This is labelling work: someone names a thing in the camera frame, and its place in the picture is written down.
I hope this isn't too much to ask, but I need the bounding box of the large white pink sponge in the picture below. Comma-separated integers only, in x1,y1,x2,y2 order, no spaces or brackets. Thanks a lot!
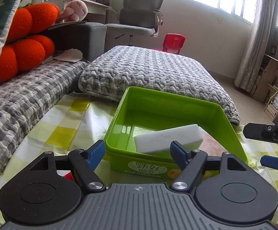
134,123,220,155

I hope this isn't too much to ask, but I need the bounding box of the green plastic biscuit box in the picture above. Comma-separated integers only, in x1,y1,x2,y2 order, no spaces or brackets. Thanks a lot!
105,87,248,180

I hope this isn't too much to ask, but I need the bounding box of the santa claus plush toy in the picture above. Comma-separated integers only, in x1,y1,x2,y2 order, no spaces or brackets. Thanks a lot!
57,170,74,181

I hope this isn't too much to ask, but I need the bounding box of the green checkered plastic tablecloth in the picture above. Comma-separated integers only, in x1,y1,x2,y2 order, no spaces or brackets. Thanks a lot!
0,93,278,227

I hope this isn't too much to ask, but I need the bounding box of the wooden bookshelf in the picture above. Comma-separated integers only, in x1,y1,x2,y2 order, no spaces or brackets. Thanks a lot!
250,26,278,122

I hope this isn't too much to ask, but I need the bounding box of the grey quilted ottoman cover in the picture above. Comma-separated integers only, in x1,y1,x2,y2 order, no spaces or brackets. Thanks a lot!
78,46,241,126

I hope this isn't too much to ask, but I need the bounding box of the beige curtain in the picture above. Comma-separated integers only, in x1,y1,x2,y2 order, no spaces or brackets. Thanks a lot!
234,0,278,92

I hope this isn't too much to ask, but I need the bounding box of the white paper sheet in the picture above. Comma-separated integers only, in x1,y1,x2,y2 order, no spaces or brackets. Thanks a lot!
54,49,83,62

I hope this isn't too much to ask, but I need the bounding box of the red plastic stool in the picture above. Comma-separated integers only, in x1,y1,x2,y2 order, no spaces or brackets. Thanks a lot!
162,33,186,54

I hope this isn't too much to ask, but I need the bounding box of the grey sofa armrest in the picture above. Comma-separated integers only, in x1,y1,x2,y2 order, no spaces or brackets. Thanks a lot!
42,22,107,62

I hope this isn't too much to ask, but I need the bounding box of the orange carrot plush cushion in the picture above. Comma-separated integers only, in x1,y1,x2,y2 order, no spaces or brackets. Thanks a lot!
0,3,60,84

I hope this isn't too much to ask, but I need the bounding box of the pink octopus plush toy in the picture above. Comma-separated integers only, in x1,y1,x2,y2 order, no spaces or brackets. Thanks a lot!
56,0,88,23

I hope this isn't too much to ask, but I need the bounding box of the grey office chair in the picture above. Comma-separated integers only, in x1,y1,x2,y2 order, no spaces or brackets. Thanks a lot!
106,0,164,46

